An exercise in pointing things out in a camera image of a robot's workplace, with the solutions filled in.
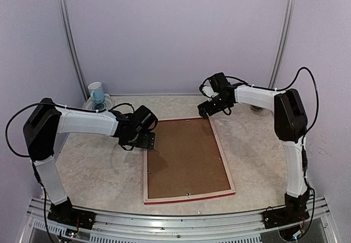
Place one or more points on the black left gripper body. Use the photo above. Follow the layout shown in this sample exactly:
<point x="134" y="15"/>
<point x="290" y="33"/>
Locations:
<point x="138" y="141"/>

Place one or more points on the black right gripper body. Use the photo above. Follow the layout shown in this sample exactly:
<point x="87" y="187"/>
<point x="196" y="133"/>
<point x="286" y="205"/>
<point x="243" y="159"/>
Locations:
<point x="218" y="106"/>

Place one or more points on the brown backing board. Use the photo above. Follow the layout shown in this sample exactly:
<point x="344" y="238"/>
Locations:
<point x="186" y="158"/>

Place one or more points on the red wooden picture frame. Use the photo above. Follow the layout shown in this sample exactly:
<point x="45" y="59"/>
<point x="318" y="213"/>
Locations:
<point x="192" y="196"/>

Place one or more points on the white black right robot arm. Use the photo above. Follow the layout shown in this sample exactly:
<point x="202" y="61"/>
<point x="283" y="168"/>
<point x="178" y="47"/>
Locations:
<point x="290" y="123"/>

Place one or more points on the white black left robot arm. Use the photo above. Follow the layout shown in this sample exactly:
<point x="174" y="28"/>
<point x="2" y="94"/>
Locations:
<point x="50" y="121"/>

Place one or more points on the white blue swirl plate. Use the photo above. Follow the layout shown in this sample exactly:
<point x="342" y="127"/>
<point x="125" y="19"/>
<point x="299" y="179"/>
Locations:
<point x="107" y="104"/>

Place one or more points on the pale green ceramic bowl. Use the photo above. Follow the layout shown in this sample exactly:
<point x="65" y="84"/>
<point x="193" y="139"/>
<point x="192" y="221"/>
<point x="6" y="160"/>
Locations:
<point x="258" y="111"/>

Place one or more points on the light blue mug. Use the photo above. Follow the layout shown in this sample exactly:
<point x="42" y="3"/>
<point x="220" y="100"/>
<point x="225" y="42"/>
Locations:
<point x="96" y="92"/>

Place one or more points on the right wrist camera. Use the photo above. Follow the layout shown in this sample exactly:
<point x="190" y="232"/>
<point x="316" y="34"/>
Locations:
<point x="207" y="91"/>

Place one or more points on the right aluminium corner post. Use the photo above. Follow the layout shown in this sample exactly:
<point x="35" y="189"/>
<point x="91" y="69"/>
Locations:
<point x="282" y="42"/>

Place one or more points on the aluminium corner post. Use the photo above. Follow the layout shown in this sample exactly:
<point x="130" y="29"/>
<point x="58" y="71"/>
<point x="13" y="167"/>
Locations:
<point x="282" y="42"/>
<point x="72" y="48"/>

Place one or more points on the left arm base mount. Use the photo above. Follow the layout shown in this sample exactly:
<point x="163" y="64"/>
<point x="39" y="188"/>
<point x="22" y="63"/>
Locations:
<point x="65" y="213"/>

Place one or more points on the front aluminium rail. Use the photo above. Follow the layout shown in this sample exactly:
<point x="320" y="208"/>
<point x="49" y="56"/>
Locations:
<point x="112" y="226"/>

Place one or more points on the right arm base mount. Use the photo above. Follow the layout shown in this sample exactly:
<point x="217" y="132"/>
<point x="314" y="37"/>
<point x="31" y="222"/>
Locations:
<point x="295" y="210"/>

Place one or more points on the left aluminium corner post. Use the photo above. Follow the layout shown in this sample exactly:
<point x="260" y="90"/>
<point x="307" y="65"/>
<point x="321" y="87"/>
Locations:
<point x="72" y="48"/>

